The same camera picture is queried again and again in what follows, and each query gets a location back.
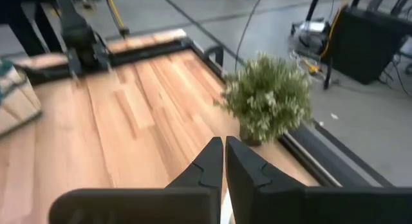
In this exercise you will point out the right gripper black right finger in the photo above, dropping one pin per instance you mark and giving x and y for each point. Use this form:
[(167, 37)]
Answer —
[(264, 198)]

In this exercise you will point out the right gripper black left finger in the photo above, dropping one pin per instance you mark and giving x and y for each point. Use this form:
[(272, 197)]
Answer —
[(193, 204)]

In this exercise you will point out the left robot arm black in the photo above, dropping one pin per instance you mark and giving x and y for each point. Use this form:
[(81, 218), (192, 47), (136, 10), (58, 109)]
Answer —
[(69, 11)]

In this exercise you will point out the beige gardening bag green trim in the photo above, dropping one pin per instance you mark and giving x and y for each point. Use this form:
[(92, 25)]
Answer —
[(16, 95)]

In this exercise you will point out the black side table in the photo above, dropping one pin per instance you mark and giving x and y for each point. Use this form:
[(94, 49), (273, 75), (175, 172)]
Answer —
[(19, 27)]

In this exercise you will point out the green potted plant black pot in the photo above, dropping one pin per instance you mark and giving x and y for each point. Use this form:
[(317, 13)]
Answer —
[(267, 98)]

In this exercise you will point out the small black clamp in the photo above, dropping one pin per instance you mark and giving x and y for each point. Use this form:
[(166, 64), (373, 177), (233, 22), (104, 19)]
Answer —
[(219, 51)]

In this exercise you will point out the black stand leg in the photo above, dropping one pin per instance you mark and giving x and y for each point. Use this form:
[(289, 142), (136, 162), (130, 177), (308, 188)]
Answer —
[(328, 72)]

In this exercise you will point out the large black box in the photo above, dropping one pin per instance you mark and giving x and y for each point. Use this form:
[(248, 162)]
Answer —
[(367, 43)]

